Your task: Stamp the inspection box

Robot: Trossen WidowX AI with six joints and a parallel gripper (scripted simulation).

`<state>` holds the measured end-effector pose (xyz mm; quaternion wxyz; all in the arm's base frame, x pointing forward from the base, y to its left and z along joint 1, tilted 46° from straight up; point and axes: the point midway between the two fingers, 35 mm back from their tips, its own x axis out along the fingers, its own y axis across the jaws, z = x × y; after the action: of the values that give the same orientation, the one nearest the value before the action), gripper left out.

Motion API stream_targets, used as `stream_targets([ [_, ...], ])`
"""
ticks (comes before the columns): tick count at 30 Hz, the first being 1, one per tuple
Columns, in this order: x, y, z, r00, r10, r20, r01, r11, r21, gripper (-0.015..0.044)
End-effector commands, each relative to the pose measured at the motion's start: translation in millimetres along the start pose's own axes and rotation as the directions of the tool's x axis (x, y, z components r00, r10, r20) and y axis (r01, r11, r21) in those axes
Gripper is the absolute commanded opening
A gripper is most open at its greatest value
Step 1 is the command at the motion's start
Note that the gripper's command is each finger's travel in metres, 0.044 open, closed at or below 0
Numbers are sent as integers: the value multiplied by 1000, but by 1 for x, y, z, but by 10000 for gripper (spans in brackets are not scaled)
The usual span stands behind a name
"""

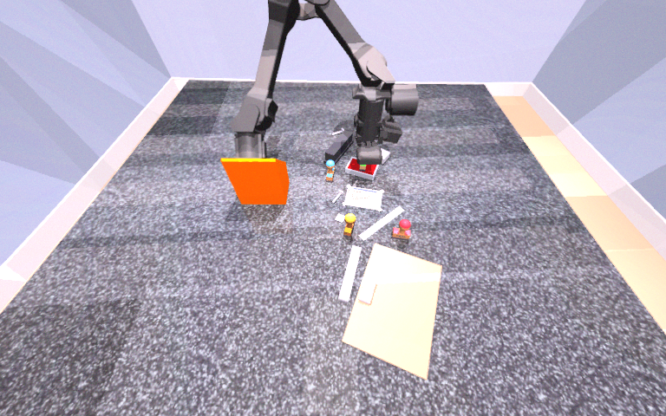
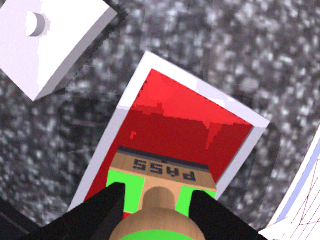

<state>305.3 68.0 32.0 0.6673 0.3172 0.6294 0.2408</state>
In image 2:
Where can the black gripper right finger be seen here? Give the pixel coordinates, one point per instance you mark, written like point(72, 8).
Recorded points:
point(216, 221)

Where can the red ink pad in white tray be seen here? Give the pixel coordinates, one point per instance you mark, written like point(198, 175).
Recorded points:
point(168, 111)

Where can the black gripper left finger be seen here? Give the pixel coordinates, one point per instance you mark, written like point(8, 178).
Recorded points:
point(94, 219)

